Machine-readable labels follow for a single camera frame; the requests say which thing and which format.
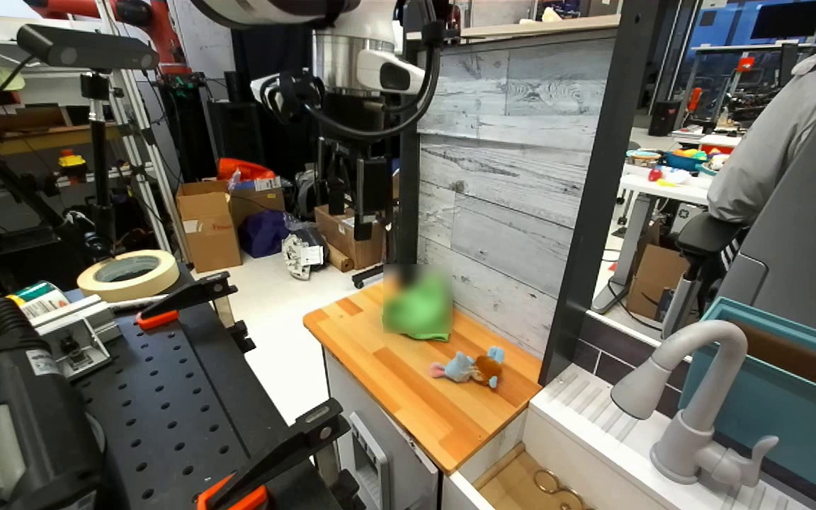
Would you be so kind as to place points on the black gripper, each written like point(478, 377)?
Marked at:
point(355, 160)

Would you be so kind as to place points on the green towel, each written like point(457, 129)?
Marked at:
point(423, 313)

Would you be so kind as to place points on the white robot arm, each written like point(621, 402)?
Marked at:
point(352, 57)

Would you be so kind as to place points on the brown cardboard box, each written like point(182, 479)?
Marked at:
point(260, 203)
point(660, 281)
point(209, 228)
point(348, 245)

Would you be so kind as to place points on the white floor device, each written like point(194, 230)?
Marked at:
point(301, 255)

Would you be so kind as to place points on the blue bag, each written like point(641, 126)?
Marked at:
point(266, 237)

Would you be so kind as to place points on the orange cloth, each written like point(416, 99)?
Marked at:
point(245, 170)

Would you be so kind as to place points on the grey wood-print back panel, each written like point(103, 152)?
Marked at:
point(512, 188)

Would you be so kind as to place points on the white toy kitchen cabinet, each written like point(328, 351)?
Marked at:
point(399, 364)

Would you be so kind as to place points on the grey plush mouse toy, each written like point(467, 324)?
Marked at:
point(470, 370)

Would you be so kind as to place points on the silver tripod legs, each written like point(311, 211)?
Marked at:
point(148, 160)

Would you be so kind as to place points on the masking tape roll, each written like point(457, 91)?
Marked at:
point(130, 276)

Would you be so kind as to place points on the black perforated workbench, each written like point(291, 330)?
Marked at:
point(171, 415)

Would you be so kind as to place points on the white sink basin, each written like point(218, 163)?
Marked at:
point(579, 415)

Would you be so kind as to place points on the white label box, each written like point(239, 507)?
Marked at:
point(58, 322)

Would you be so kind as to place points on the white table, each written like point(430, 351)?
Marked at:
point(672, 183)

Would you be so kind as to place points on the small black box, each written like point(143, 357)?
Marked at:
point(665, 116)

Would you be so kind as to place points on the colourful toy pile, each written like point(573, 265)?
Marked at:
point(696, 163)

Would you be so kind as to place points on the black bulky device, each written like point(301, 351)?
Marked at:
point(35, 434)

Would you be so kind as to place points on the grey toy faucet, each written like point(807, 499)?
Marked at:
point(701, 425)

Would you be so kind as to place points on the seated person in jacket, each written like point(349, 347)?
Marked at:
point(777, 142)

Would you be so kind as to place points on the blue machine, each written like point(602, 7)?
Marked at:
point(759, 23)

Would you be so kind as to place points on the person in grey shirt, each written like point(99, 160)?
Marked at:
point(807, 255)

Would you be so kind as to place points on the teal plastic bin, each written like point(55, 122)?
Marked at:
point(787, 415)

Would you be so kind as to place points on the black frame post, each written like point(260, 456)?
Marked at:
point(609, 188)
point(409, 215)

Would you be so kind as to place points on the black camera stand pole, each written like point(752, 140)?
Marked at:
point(99, 160)

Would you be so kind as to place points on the black stereo camera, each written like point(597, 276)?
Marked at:
point(86, 47)

